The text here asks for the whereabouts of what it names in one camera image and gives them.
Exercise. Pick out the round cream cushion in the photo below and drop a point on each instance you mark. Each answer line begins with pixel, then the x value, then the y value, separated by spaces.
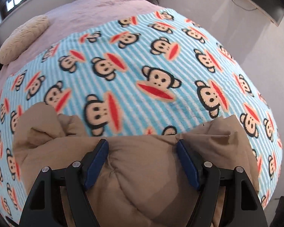
pixel 22 38

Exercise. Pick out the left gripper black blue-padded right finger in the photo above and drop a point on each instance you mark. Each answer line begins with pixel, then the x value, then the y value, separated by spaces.
pixel 241 205

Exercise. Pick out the tan puffer jacket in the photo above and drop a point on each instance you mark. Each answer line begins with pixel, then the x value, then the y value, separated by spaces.
pixel 142 182

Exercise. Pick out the lilac bed cover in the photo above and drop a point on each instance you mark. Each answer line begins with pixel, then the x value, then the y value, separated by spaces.
pixel 77 16

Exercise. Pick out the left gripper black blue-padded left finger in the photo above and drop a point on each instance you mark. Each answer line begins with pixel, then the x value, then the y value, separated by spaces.
pixel 44 207

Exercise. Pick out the blue striped monkey blanket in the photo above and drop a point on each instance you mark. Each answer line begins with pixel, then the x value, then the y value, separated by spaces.
pixel 153 73

